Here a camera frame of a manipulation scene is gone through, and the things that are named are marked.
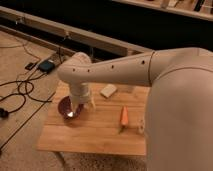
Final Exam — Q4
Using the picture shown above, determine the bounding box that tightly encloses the small black adapter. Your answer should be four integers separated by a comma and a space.
25, 62, 37, 71

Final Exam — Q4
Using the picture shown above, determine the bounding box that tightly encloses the black floor cable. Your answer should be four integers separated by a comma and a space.
0, 39, 68, 151

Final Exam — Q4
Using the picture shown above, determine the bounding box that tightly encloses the long wooden rail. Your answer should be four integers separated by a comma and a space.
0, 6, 152, 56

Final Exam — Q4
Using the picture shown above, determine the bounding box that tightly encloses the dark red ceramic cup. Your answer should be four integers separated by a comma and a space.
58, 96, 78, 119

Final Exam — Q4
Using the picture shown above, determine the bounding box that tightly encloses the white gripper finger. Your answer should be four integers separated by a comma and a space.
72, 104, 84, 116
86, 101, 96, 109

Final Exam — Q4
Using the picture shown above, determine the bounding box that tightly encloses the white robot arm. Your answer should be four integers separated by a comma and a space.
58, 48, 213, 171

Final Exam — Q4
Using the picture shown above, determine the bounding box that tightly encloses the wooden table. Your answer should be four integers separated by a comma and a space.
37, 82, 149, 156

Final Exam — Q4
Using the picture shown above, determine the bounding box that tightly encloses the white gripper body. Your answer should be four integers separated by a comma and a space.
69, 83, 91, 104

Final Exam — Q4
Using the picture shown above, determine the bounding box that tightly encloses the black plug on floor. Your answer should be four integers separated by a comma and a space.
0, 108, 9, 119

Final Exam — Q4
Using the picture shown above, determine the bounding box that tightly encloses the orange pepper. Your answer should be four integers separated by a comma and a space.
119, 106, 129, 132

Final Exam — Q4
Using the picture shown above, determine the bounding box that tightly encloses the white rectangular block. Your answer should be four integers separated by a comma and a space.
100, 84, 117, 98

